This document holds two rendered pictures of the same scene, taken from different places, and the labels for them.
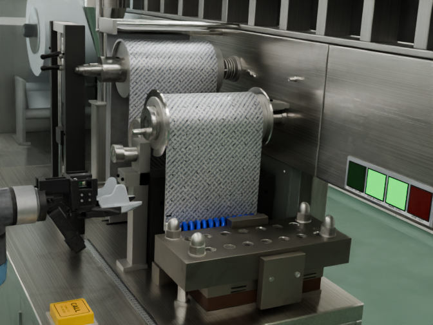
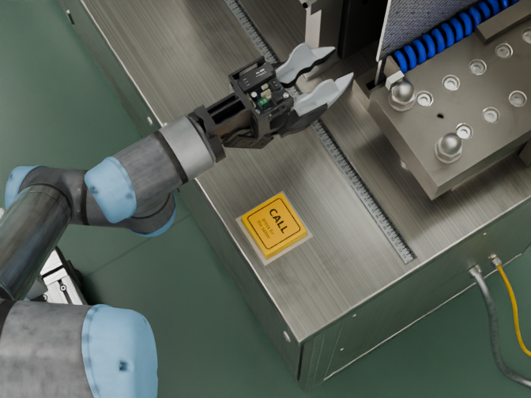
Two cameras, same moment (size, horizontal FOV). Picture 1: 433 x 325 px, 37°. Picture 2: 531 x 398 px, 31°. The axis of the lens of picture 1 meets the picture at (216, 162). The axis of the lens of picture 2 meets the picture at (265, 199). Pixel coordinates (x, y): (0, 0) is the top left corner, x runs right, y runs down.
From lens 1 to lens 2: 108 cm
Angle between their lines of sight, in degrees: 58
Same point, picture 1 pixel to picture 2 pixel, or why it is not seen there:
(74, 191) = (261, 124)
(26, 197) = (196, 159)
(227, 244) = (487, 105)
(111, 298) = (311, 163)
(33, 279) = not seen: hidden behind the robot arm
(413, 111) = not seen: outside the picture
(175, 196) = (397, 28)
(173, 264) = (409, 158)
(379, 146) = not seen: outside the picture
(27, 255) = (146, 52)
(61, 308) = (261, 227)
